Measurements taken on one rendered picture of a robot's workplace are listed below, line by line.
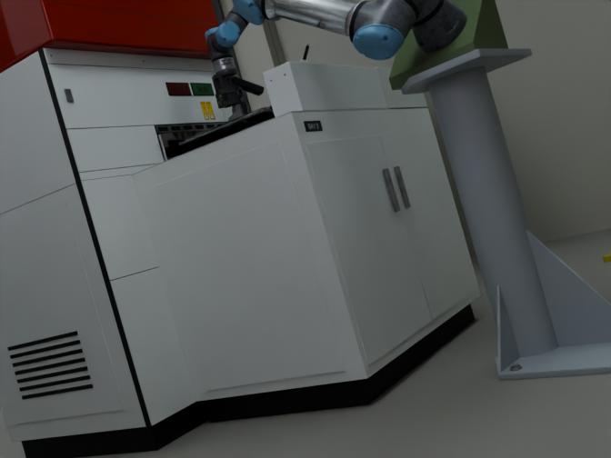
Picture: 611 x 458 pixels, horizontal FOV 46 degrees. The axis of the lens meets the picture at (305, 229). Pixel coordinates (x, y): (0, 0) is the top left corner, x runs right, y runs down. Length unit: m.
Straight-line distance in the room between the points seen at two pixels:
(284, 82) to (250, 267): 0.53
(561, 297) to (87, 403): 1.43
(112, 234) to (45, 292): 0.32
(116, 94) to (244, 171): 0.56
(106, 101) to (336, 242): 0.87
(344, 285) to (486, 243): 0.40
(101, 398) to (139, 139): 0.82
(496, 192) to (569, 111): 2.67
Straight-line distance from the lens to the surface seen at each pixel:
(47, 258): 2.34
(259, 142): 1.99
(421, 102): 2.74
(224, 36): 2.47
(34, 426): 2.62
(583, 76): 4.59
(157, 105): 2.50
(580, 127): 4.60
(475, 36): 1.99
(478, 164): 1.98
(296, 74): 2.02
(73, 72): 2.30
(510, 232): 1.99
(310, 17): 2.02
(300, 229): 1.94
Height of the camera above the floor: 0.52
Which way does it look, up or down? level
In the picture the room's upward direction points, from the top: 16 degrees counter-clockwise
